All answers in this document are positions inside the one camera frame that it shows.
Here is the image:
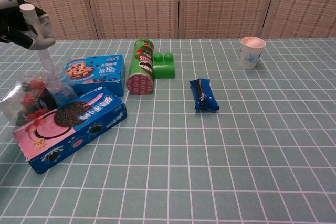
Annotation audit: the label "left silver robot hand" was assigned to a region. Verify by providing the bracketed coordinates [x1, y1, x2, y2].
[0, 0, 57, 51]

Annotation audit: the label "blue Oreo snack pack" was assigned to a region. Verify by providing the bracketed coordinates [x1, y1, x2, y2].
[189, 78, 220, 112]

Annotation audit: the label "teal grid tablecloth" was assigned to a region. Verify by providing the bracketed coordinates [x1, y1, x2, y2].
[0, 37, 336, 224]

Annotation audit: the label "green toy building block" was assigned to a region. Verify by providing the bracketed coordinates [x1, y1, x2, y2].
[152, 51, 176, 80]

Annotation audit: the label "clear plastic box red contents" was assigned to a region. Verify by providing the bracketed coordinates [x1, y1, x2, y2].
[0, 73, 64, 127]

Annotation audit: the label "woven bamboo screen panel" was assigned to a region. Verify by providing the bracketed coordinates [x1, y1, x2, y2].
[179, 0, 280, 39]
[82, 0, 182, 40]
[261, 0, 336, 39]
[0, 0, 102, 41]

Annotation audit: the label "clear bottle blue label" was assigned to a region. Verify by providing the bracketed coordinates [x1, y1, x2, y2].
[41, 68, 78, 107]

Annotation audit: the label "pink and blue Oreo box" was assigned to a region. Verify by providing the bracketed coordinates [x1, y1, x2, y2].
[11, 86, 128, 175]

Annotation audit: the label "white paper cup blue flower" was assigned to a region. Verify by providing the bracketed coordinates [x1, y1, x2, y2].
[238, 36, 267, 71]

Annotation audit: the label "blue chocolate chip cookie box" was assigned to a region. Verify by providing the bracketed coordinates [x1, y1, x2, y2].
[65, 54, 125, 97]

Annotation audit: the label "green Pringles can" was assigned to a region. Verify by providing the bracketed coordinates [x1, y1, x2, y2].
[125, 38, 155, 96]

